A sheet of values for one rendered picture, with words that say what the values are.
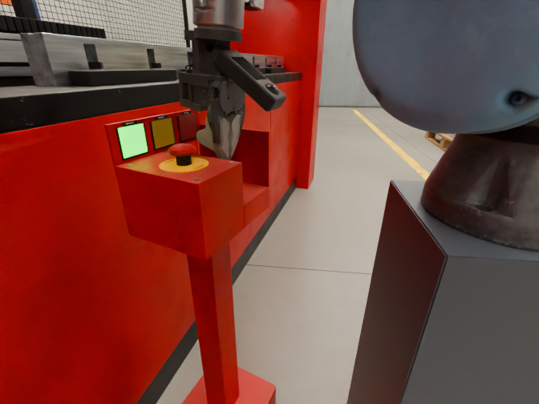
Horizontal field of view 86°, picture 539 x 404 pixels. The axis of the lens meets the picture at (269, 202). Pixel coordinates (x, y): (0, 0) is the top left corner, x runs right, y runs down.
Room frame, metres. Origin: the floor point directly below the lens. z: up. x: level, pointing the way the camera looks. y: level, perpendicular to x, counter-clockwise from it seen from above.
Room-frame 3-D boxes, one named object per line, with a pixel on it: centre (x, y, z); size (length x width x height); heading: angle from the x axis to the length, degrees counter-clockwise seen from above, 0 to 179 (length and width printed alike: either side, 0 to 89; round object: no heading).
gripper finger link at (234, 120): (0.53, 0.09, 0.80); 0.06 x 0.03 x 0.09; 63
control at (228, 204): (0.47, 0.12, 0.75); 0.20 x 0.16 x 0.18; 153
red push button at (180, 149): (0.42, 0.13, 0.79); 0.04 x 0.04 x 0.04
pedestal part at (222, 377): (0.47, 0.12, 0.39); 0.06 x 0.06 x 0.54; 63
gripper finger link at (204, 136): (0.50, 0.10, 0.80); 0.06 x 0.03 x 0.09; 63
